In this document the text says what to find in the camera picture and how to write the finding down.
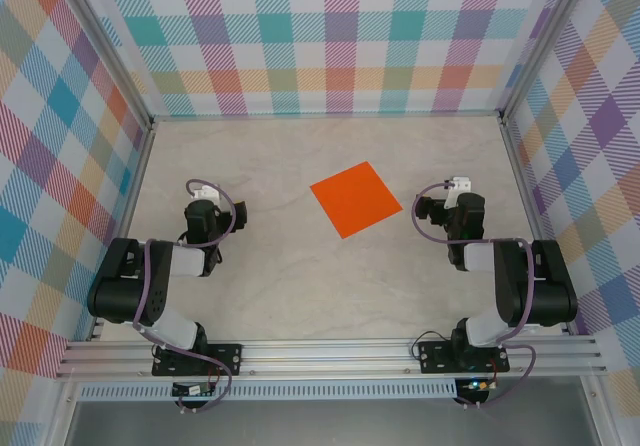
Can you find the orange paper sheet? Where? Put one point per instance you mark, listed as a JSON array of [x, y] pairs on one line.
[[355, 198]]

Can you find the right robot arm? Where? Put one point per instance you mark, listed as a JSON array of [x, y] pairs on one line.
[[550, 296]]

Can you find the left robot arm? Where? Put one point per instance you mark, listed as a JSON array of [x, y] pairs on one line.
[[115, 296]]

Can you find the aluminium lower strut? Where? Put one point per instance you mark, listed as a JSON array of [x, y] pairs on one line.
[[597, 416], [62, 416]]

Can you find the aluminium side rail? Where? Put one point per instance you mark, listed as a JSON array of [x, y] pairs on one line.
[[131, 206], [530, 206]]

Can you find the thin aluminium rear rail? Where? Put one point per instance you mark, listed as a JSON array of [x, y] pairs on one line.
[[325, 114]]

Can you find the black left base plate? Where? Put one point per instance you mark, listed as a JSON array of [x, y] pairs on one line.
[[230, 358]]

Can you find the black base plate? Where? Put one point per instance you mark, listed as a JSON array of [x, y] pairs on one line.
[[230, 358], [430, 358]]

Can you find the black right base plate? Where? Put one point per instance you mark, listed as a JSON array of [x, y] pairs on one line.
[[430, 358]]

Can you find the wide aluminium mounting rail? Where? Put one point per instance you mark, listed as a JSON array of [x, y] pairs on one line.
[[325, 356]]

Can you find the aluminium corner post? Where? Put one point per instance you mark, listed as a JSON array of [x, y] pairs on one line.
[[547, 46], [105, 51]]

